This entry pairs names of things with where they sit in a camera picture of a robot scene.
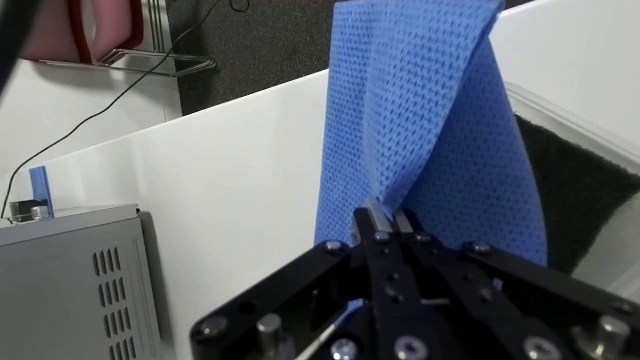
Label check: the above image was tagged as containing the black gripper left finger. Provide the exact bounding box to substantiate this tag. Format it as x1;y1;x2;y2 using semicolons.
190;209;420;360

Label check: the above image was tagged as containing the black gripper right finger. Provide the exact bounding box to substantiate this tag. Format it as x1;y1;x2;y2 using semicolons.
396;212;640;360

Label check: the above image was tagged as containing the blue paper towel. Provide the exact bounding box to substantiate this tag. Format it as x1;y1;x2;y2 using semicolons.
315;0;548;265

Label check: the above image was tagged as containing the stainless steel microwave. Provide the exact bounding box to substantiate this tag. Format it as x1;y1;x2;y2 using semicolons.
0;207;163;360

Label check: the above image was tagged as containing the red chair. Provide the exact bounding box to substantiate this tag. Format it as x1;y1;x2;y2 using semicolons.
22;0;144;66

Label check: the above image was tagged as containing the black cable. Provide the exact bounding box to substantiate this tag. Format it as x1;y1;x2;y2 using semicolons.
0;0;253;223

